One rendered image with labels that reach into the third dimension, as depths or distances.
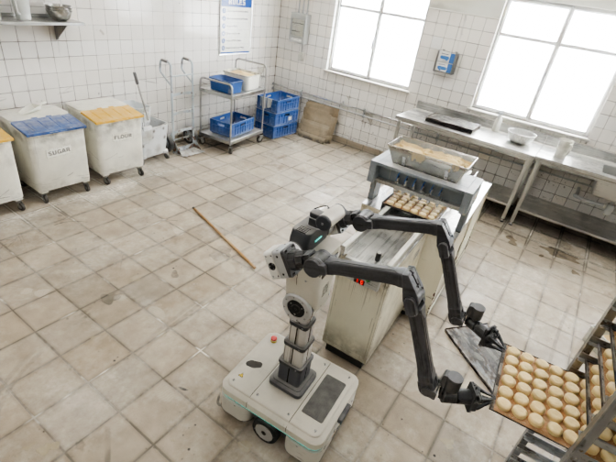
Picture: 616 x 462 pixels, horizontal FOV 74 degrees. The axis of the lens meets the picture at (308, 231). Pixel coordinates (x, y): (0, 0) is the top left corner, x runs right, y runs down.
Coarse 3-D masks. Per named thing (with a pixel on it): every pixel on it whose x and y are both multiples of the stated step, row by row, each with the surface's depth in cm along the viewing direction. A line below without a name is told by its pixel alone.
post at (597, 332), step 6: (612, 300) 155; (606, 312) 156; (612, 312) 154; (600, 318) 159; (606, 318) 156; (612, 318) 155; (594, 330) 161; (600, 330) 159; (588, 336) 164; (600, 336) 160; (582, 348) 166; (588, 348) 164; (588, 354) 165; (576, 360) 168; (570, 366) 171; (576, 366) 169; (522, 438) 196; (516, 444) 202; (522, 444) 198
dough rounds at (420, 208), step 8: (400, 192) 312; (392, 200) 299; (400, 200) 300; (408, 200) 306; (416, 200) 304; (424, 200) 306; (400, 208) 293; (408, 208) 290; (416, 208) 292; (424, 208) 295; (432, 208) 298; (440, 208) 297; (424, 216) 285; (432, 216) 284
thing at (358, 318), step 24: (360, 240) 260; (384, 240) 264; (384, 264) 241; (408, 264) 267; (336, 288) 259; (360, 288) 249; (384, 288) 240; (336, 312) 267; (360, 312) 256; (384, 312) 258; (336, 336) 276; (360, 336) 264; (360, 360) 273
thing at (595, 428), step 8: (608, 400) 125; (608, 408) 123; (600, 416) 125; (608, 416) 124; (592, 424) 128; (600, 424) 126; (608, 424) 125; (584, 432) 132; (592, 432) 129; (600, 432) 127; (576, 440) 135; (584, 440) 131; (592, 440) 130; (576, 448) 134; (584, 448) 132; (568, 456) 136; (576, 456) 135
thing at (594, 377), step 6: (594, 366) 160; (594, 372) 159; (594, 378) 155; (594, 384) 154; (594, 390) 150; (594, 396) 150; (594, 402) 145; (600, 402) 145; (594, 408) 145; (600, 408) 143; (606, 432) 135; (612, 432) 138; (600, 438) 135; (606, 438) 134; (612, 438) 135; (612, 444) 134
